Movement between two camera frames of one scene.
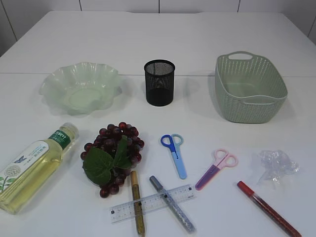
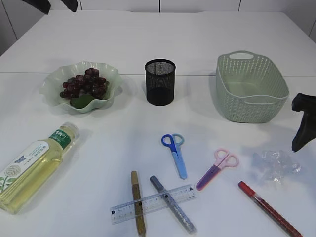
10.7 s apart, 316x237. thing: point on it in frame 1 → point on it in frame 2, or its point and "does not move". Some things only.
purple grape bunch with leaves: x=108 y=160 → x=82 y=90
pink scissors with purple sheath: x=222 y=159 does not move
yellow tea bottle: x=27 y=172 does not move
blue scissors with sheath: x=174 y=141 does not move
